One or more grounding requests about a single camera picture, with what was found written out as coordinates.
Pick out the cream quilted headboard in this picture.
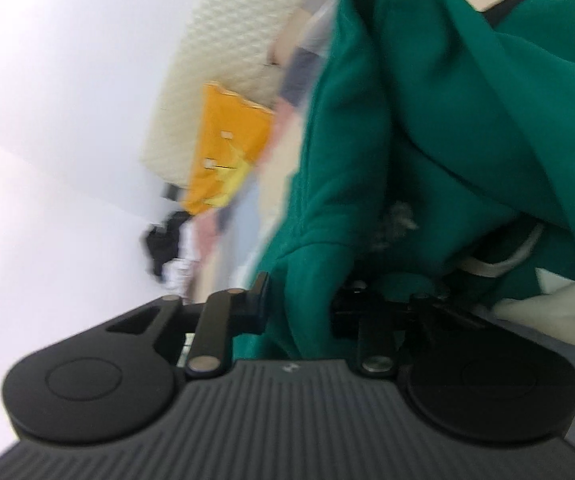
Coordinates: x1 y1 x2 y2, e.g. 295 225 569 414
142 0 341 187

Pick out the green sweatshirt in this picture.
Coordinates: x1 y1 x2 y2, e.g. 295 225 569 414
232 0 575 361

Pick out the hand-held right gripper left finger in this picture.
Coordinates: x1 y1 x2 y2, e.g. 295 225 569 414
108 272 273 378

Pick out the yellow crown pillow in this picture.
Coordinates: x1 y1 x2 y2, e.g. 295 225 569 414
182 82 274 216

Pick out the pile of black and white clothes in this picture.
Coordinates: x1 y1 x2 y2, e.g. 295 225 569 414
142 210 203 292

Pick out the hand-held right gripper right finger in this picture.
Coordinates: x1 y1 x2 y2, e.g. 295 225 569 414
332 282 493 377

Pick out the checkered patchwork duvet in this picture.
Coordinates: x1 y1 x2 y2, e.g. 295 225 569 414
188 0 575 351

